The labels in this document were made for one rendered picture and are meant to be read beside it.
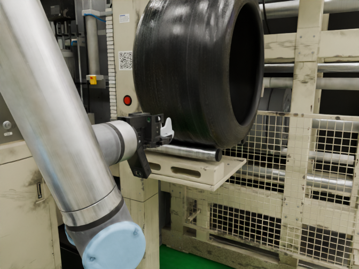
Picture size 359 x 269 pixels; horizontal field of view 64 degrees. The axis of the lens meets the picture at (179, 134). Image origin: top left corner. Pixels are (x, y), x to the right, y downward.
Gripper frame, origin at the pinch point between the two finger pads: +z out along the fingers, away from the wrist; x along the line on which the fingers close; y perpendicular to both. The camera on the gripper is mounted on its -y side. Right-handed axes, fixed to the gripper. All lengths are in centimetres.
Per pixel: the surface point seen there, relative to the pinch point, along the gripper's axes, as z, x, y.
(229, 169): 34.0, -7.0, -18.7
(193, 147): 17.8, 1.0, -7.7
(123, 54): 24, 37, 24
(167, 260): 70, 43, -99
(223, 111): 11.3, -11.6, 6.5
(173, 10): 6.6, 3.3, 34.7
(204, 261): 81, 22, -99
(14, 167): -9, 64, -19
